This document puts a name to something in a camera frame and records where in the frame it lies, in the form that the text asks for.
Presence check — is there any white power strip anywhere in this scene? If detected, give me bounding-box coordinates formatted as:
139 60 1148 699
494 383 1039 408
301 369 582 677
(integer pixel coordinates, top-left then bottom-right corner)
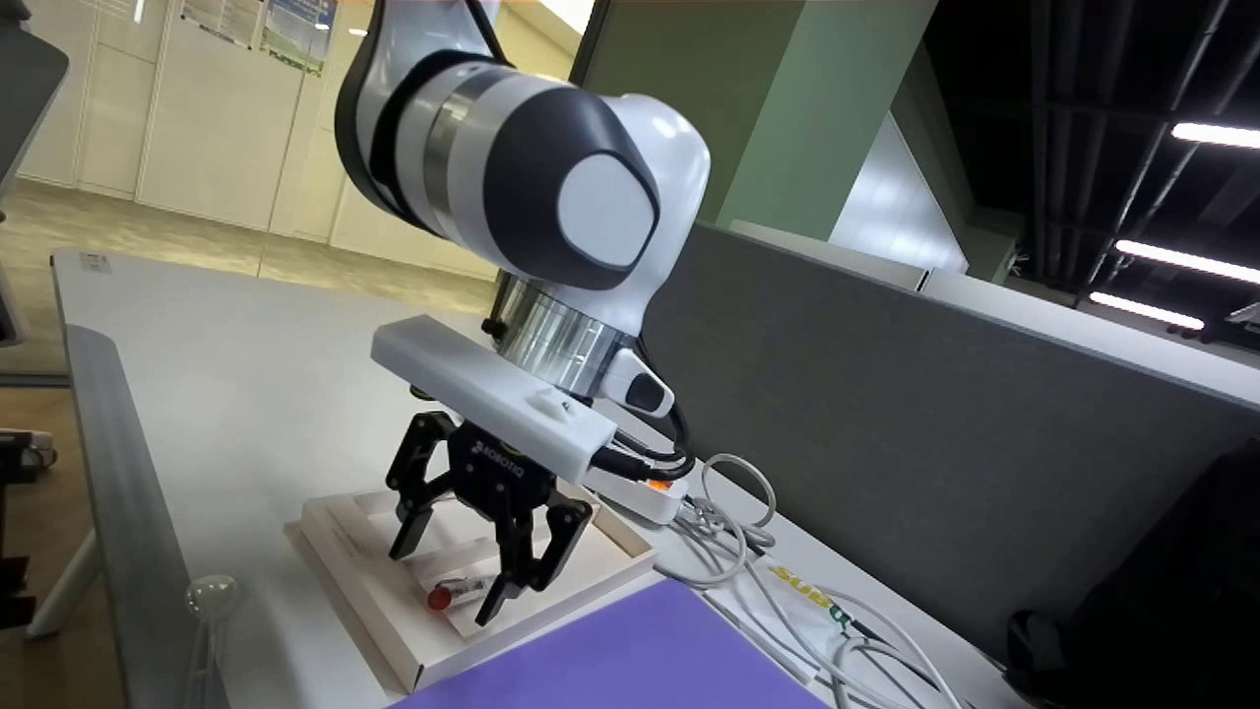
582 468 687 529

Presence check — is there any white cable bundle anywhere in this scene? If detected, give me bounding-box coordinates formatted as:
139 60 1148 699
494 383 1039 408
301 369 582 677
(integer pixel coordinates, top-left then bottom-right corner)
652 449 977 709

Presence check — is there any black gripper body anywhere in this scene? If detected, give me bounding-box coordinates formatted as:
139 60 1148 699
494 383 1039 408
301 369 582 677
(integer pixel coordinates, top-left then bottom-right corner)
423 421 555 520

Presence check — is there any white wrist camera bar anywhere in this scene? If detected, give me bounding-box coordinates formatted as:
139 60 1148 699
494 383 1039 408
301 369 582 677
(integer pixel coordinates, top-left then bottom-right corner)
368 316 614 479

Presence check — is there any clear plastic spoon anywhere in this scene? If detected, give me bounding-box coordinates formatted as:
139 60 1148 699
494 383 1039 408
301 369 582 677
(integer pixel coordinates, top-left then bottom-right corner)
185 573 242 623

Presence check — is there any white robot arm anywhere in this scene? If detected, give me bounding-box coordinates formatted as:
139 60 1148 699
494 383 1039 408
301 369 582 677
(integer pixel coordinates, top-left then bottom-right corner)
334 0 708 615

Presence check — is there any grey partition wall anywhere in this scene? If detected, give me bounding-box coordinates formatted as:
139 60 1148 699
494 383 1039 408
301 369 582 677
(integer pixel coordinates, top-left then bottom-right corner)
645 223 1260 648

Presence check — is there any wooden divided tray box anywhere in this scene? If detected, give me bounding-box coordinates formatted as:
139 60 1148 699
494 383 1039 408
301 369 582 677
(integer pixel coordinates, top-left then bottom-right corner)
290 491 652 693

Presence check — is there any purple blue cloth mat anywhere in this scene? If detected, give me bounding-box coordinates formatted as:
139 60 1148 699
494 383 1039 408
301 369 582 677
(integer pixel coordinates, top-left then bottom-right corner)
395 581 822 709

